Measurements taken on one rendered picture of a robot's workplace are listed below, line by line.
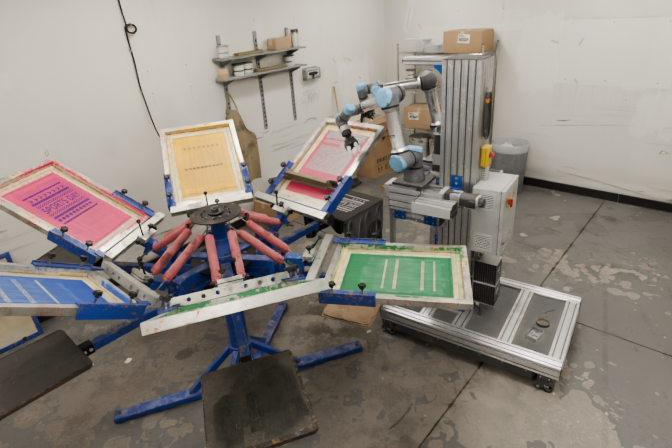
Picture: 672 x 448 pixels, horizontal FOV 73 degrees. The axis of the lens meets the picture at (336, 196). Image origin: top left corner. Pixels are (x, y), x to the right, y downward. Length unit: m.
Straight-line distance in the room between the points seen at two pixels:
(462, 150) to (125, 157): 3.05
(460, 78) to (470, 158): 0.51
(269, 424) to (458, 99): 2.12
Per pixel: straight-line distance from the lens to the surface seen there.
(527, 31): 6.20
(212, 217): 2.67
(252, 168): 5.42
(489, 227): 3.16
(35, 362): 2.64
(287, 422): 1.92
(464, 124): 3.03
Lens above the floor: 2.39
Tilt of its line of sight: 23 degrees down
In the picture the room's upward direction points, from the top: 4 degrees counter-clockwise
